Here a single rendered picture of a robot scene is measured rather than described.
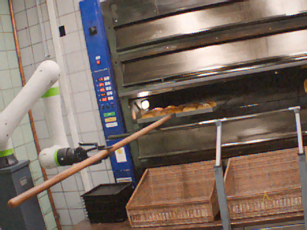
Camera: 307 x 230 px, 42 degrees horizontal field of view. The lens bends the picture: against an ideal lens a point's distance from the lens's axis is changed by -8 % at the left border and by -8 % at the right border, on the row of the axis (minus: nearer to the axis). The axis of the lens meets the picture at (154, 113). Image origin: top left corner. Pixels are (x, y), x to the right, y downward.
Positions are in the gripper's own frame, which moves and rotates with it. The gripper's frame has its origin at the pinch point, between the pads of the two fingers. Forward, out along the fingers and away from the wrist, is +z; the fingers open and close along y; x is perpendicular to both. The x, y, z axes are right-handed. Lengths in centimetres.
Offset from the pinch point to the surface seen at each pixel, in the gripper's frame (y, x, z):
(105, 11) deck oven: -82, -105, -34
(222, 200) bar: 45, -44, 40
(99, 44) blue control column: -58, -101, -42
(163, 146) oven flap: 21, -103, -10
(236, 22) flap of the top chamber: -53, -100, 58
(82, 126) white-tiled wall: -2, -104, -71
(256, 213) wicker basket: 60, -55, 57
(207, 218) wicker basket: 59, -55, 26
